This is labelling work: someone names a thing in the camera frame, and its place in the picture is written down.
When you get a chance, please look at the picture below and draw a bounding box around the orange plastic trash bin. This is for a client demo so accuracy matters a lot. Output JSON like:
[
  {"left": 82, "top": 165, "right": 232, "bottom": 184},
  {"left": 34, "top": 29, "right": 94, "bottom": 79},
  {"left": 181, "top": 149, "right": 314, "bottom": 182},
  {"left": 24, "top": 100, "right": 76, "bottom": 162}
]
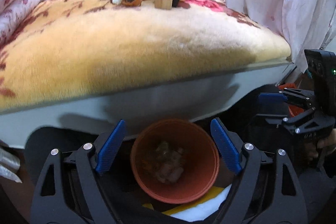
[{"left": 130, "top": 119, "right": 220, "bottom": 204}]

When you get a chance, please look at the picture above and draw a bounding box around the yellow white mat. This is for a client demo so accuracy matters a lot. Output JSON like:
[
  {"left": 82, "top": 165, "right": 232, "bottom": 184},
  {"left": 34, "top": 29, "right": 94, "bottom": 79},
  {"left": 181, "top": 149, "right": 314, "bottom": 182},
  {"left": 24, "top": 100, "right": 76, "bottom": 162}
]
[{"left": 141, "top": 183, "right": 233, "bottom": 222}]

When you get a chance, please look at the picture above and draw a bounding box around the yellow floral plush blanket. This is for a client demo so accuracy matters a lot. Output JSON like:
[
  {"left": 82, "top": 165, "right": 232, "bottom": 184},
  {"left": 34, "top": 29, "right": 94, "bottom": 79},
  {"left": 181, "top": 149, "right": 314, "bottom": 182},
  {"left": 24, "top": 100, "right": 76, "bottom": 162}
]
[{"left": 1, "top": 0, "right": 291, "bottom": 111}]

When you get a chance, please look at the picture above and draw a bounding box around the beige cube block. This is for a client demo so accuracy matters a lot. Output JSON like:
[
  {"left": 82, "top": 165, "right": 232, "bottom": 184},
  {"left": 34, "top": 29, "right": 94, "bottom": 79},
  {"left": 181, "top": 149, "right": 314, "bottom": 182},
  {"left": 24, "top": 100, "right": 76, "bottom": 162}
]
[{"left": 154, "top": 0, "right": 173, "bottom": 10}]

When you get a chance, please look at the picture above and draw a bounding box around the black camera box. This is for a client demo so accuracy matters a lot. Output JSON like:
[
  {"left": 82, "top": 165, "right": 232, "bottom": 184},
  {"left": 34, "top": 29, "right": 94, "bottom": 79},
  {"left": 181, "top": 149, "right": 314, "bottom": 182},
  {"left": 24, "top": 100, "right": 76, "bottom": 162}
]
[{"left": 304, "top": 49, "right": 335, "bottom": 116}]

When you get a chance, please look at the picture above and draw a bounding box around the white bed frame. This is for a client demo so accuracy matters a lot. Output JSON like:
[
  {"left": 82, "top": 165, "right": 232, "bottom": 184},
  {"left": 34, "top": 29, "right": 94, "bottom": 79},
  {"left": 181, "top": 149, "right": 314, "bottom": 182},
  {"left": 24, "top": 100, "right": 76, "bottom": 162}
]
[{"left": 1, "top": 59, "right": 295, "bottom": 149}]

